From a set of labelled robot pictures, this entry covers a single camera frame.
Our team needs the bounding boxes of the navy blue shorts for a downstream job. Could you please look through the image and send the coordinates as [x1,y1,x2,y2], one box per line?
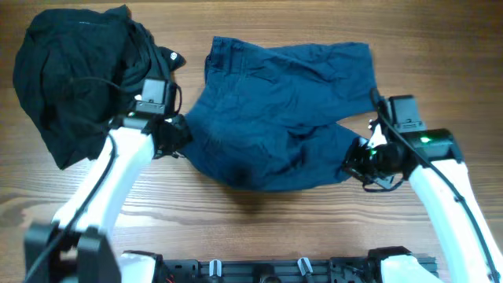
[182,37,376,192]

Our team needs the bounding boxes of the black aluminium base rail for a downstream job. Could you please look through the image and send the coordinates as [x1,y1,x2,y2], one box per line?
[164,257,382,283]

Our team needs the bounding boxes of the black garment with logo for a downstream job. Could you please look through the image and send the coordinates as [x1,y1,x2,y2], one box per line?
[13,5,185,170]

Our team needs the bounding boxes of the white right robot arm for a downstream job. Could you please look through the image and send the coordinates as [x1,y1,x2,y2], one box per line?
[342,90,502,282]

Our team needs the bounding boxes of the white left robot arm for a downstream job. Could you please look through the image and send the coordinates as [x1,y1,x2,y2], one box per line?
[24,79,191,283]

